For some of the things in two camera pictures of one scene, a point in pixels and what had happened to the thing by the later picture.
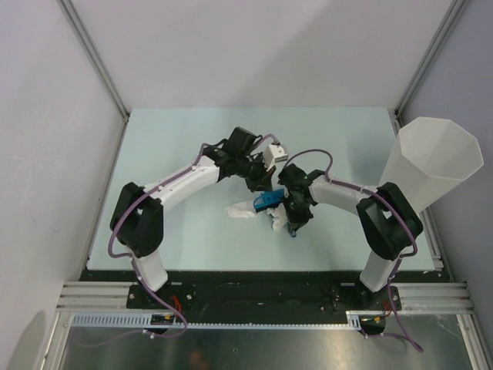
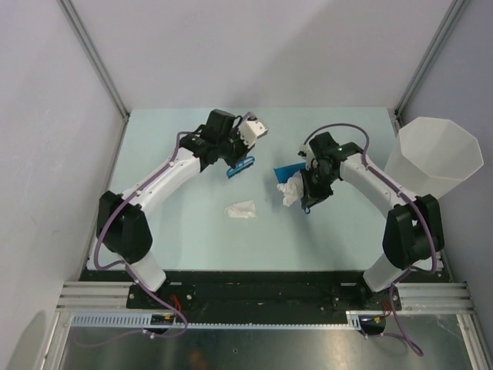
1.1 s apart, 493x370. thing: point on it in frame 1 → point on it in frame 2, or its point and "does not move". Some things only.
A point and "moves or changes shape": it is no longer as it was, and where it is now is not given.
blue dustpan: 278,216 moves or changes shape
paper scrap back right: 245,209 does not move
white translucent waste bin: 429,157 does not move
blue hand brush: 267,199 moves or changes shape
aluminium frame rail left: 108,297 does not move
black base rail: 265,292 does not move
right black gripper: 296,221 → 313,196
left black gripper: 262,182 → 244,149
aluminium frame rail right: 434,297 does not move
